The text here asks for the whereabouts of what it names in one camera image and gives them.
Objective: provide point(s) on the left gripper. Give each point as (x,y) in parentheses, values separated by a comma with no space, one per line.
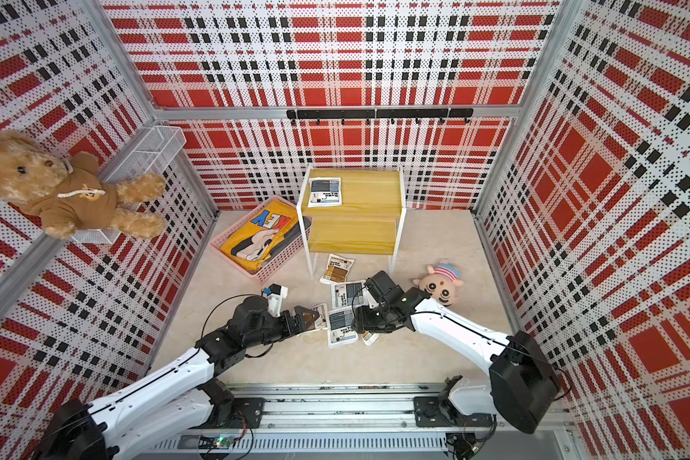
(287,318)

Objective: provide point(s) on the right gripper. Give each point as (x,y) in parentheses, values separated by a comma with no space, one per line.
(363,321)

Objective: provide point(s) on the grey coffee bag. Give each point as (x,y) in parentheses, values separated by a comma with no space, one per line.
(350,295)
(325,192)
(340,331)

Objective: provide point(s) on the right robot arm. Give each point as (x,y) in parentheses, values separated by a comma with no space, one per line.
(522,382)

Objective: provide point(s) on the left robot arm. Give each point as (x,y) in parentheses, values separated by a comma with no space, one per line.
(180,395)

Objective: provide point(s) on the yellow two-tier shelf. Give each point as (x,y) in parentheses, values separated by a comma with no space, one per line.
(368,221)

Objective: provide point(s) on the plush doll head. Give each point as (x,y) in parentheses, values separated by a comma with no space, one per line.
(441,282)

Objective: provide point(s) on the pink plastic basket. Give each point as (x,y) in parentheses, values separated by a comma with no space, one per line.
(271,267)

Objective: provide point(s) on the yellow printed cloth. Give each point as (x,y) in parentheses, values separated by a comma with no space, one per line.
(262,236)

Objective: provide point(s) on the small circuit board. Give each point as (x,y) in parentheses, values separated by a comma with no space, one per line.
(217,443)

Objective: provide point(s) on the brown teddy bear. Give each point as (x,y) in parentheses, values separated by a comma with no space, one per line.
(67,194)

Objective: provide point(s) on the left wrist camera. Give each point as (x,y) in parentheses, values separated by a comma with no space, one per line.
(275,295)

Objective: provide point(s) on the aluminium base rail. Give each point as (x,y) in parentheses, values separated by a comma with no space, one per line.
(393,419)

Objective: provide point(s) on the black wall hook rail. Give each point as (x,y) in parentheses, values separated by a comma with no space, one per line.
(318,115)

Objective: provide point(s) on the white wire basket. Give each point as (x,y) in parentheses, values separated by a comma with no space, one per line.
(152,149)

